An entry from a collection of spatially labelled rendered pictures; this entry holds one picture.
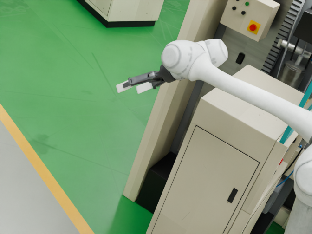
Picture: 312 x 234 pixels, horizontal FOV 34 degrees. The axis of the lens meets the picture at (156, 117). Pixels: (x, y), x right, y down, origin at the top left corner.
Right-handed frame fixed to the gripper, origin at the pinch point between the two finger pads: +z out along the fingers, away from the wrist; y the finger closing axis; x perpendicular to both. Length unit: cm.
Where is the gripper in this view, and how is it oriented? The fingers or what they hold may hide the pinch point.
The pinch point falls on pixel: (129, 88)
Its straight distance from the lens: 197.1
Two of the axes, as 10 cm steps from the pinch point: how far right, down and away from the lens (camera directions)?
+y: 5.2, -0.2, 8.6
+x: -2.7, -9.5, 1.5
